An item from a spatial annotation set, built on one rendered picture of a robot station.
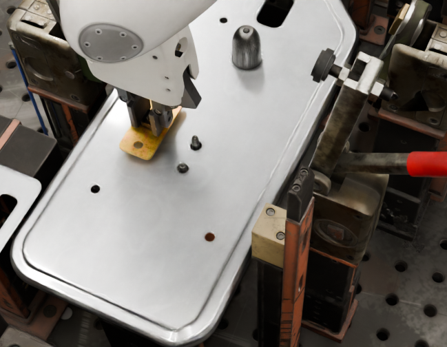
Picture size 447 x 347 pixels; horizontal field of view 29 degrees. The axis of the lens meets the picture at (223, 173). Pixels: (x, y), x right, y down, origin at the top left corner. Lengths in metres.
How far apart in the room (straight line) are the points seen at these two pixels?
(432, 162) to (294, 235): 0.13
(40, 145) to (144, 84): 0.19
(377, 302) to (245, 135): 0.35
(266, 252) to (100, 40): 0.28
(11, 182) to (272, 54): 0.31
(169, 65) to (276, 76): 0.21
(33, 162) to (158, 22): 0.38
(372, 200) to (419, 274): 0.37
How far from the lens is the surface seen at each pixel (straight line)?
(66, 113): 1.08
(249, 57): 0.94
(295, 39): 0.98
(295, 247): 0.72
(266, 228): 0.78
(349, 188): 0.82
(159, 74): 0.78
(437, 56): 0.89
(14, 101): 1.35
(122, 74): 0.81
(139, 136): 0.90
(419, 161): 0.75
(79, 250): 0.86
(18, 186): 0.91
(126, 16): 0.60
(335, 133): 0.74
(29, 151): 0.95
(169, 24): 0.61
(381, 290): 1.16
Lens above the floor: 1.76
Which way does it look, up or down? 60 degrees down
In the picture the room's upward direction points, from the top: 4 degrees counter-clockwise
